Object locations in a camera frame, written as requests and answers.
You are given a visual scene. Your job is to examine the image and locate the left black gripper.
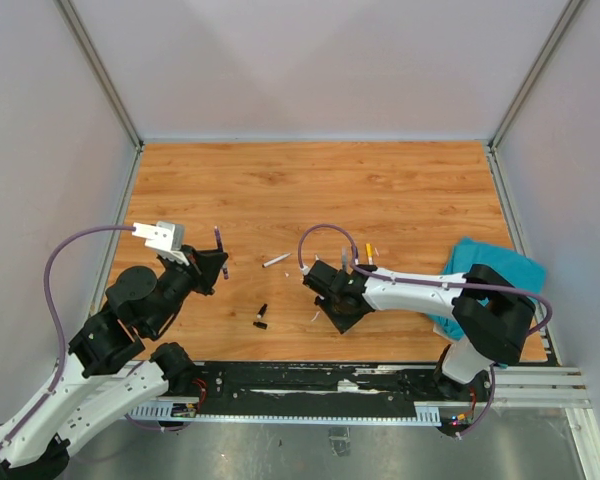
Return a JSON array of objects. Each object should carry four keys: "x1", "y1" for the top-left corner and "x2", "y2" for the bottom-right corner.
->
[{"x1": 145, "y1": 242, "x2": 228, "y2": 334}]

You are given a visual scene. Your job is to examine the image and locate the dark purple pen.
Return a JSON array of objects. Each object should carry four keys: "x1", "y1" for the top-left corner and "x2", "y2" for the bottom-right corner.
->
[{"x1": 214, "y1": 225, "x2": 229, "y2": 280}]

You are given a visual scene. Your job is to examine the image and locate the white marker yellow end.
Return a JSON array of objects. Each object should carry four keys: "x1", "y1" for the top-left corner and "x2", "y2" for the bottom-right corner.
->
[{"x1": 365, "y1": 243, "x2": 374, "y2": 265}]

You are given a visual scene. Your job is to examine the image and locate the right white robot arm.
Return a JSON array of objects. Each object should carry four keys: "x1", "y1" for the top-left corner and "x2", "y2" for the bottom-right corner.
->
[{"x1": 300, "y1": 260, "x2": 536, "y2": 400}]

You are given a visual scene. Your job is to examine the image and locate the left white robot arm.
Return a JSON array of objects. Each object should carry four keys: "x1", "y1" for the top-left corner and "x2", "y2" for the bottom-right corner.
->
[{"x1": 0, "y1": 245, "x2": 228, "y2": 479}]

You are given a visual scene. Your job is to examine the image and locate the white pen dark barrel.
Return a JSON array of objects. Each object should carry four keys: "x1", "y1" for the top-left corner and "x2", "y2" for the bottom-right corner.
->
[{"x1": 262, "y1": 253, "x2": 291, "y2": 268}]

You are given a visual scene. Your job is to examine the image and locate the teal cloth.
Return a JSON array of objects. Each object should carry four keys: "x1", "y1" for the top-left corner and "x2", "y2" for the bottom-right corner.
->
[{"x1": 429, "y1": 237, "x2": 546, "y2": 365}]

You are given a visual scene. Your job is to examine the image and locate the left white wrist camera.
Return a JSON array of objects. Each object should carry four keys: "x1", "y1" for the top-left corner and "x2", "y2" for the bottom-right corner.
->
[{"x1": 132, "y1": 221, "x2": 189, "y2": 265}]

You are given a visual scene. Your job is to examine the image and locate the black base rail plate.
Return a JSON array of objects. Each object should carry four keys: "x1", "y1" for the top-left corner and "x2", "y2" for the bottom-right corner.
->
[{"x1": 192, "y1": 362, "x2": 490, "y2": 413}]

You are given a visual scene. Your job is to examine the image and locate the grey slotted cable duct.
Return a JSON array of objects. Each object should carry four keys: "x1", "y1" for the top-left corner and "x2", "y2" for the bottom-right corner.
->
[{"x1": 128, "y1": 400, "x2": 442, "y2": 427}]

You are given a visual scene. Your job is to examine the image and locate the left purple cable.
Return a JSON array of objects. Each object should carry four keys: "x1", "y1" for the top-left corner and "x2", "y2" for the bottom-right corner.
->
[{"x1": 0, "y1": 225, "x2": 137, "y2": 466}]

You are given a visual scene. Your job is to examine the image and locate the purple cable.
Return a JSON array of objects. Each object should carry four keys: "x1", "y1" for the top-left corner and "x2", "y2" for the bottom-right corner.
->
[
  {"x1": 297, "y1": 223, "x2": 554, "y2": 441},
  {"x1": 0, "y1": 225, "x2": 137, "y2": 466}
]

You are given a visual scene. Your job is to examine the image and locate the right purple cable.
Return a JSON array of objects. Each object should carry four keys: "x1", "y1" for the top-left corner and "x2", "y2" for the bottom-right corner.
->
[{"x1": 297, "y1": 223, "x2": 554, "y2": 441}]

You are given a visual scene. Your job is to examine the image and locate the left aluminium frame post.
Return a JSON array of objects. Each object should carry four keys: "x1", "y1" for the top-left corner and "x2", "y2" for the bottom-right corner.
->
[{"x1": 54, "y1": 0, "x2": 144, "y2": 151}]

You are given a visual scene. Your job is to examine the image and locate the aluminium frame post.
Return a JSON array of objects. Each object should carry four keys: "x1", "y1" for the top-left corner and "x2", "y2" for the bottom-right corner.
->
[
  {"x1": 485, "y1": 0, "x2": 588, "y2": 152},
  {"x1": 54, "y1": 0, "x2": 144, "y2": 151}
]

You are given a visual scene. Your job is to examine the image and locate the right aluminium frame post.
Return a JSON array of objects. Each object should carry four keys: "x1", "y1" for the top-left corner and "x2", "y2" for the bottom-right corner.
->
[{"x1": 485, "y1": 0, "x2": 588, "y2": 152}]

